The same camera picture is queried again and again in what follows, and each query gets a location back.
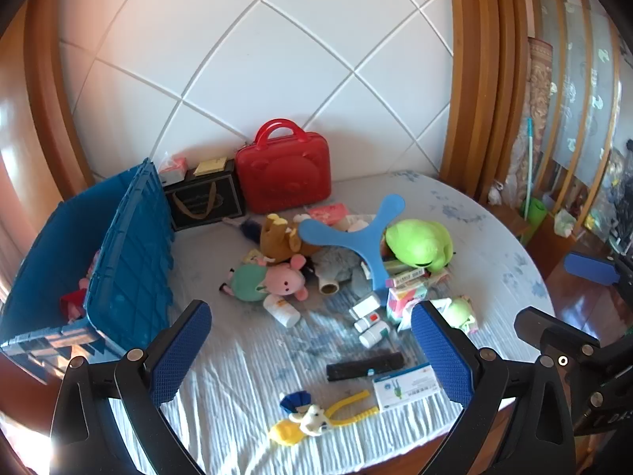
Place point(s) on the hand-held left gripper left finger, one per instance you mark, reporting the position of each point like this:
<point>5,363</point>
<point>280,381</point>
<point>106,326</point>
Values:
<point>180,351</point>

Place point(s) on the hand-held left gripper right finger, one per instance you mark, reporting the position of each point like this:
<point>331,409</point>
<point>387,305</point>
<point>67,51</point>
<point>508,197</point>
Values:
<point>442,356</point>

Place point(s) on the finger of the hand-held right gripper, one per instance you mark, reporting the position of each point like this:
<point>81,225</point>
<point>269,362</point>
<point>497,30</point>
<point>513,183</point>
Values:
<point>554,329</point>
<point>591,268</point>

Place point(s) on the black remote control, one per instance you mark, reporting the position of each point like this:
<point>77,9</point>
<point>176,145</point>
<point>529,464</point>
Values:
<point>363,367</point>

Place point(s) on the blue plastic storage crate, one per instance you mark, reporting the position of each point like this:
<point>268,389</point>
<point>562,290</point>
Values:
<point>128,257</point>

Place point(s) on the blue boomerang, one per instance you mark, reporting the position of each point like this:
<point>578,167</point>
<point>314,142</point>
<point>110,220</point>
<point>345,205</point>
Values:
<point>356,240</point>

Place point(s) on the white blue medicine box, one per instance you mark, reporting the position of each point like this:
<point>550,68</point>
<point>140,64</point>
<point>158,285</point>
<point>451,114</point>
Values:
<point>405,388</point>

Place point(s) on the small green monster plush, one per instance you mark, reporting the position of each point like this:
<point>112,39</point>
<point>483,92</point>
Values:
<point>457,309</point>

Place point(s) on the pink purple medicine box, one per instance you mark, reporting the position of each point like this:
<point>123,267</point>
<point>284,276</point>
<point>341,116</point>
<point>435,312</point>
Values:
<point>400,307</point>

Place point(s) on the white pill bottle green label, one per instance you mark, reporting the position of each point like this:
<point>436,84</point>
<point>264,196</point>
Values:
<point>374,335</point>

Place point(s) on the green bucket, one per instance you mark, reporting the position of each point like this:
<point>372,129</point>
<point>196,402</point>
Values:
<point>535,213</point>

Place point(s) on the white pill bottle red label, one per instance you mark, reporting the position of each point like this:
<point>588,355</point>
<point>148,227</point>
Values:
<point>366,322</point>

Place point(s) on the flat medicine box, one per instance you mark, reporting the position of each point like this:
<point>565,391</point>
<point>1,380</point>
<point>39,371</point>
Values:
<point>413,277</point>

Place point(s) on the small white box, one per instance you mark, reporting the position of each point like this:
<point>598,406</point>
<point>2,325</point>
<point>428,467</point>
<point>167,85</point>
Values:
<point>364,305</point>

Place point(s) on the yellow toy tongs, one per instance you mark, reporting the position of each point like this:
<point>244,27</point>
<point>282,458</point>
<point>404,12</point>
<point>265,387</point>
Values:
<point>346,405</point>

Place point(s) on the white bottle orange label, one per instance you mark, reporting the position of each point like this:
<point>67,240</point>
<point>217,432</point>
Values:
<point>282,309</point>

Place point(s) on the green frog plush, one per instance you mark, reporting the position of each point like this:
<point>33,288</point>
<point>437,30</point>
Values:
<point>415,242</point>

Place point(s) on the red toy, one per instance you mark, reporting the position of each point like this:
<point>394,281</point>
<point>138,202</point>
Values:
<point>73,304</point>

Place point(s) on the pink snack packet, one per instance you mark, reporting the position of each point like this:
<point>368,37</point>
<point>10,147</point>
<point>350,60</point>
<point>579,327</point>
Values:
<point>89,272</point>

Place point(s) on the pink pig plush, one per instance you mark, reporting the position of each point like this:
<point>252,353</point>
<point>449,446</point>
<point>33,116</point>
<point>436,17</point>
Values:
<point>282,279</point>

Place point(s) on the cardboard tape roll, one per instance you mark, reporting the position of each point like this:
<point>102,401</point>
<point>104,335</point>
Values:
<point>328,287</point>

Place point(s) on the dark blue feather toy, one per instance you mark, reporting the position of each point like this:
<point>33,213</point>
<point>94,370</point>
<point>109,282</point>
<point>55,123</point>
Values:
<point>245,229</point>

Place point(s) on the grey plush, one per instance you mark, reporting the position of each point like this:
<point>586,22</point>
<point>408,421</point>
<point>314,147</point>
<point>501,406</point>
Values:
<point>336,260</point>

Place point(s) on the white dog figure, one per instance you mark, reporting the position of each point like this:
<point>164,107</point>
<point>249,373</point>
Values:
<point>309,418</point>

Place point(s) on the brown bear plush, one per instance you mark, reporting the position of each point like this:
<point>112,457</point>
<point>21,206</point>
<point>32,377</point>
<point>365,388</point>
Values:
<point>277,240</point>

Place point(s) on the black gift box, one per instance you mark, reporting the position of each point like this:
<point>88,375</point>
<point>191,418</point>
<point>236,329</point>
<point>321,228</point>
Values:
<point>202,203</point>

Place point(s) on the pink tissue pack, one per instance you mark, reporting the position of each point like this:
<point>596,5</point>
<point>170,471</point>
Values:
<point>173,170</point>

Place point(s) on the pink floral box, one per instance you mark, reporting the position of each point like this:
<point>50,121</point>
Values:
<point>329,212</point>

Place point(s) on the small yellow box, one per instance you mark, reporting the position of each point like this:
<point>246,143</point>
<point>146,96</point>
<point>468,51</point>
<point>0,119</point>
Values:
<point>210,167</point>

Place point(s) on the red bear suitcase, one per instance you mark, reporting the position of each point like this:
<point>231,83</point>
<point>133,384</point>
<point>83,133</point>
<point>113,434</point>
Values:
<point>282,178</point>

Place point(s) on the wooden wall frame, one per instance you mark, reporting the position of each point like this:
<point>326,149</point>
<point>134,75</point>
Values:
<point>479,84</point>
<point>44,109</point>

